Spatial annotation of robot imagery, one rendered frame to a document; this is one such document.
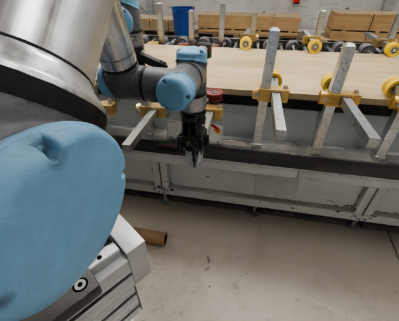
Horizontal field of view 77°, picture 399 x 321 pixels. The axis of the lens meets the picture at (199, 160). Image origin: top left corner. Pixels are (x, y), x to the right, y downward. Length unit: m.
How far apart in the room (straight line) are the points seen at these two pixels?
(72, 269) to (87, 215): 0.03
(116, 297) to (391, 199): 1.62
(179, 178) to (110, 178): 1.49
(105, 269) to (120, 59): 0.37
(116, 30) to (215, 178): 1.23
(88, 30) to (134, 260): 0.32
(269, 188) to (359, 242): 0.64
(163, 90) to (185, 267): 1.17
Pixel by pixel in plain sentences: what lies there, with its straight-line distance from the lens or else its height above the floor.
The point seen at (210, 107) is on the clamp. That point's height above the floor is 0.87.
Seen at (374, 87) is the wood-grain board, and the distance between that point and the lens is 1.45.
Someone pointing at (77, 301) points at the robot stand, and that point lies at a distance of 0.33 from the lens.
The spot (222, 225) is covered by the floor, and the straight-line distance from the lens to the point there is 1.70.
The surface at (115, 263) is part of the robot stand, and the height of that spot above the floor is 0.98.
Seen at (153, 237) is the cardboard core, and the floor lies 0.07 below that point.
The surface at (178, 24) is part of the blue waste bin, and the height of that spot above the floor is 0.37.
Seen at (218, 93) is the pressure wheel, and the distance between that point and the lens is 1.12.
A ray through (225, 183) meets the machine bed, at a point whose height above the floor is 0.24.
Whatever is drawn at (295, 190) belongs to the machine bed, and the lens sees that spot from 1.64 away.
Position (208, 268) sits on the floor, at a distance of 1.52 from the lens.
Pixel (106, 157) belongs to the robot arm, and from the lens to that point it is 0.17.
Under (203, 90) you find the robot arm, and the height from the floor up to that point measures 1.09.
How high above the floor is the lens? 1.32
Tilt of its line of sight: 37 degrees down
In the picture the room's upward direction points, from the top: straight up
